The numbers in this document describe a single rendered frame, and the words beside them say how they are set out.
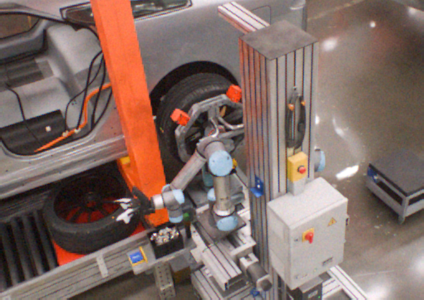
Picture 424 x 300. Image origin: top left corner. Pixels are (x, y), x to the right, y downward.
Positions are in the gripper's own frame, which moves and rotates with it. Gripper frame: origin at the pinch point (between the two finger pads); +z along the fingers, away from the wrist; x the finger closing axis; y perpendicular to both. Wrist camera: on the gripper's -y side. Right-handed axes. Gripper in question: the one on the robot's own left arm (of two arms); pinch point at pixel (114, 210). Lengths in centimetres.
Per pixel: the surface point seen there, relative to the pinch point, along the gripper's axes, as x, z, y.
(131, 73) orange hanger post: 44, -25, -52
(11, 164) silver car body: 93, 59, 12
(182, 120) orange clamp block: 84, -52, 5
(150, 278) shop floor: 67, -7, 115
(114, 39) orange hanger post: 40, -21, -73
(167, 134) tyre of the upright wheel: 93, -42, 18
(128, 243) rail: 65, 1, 77
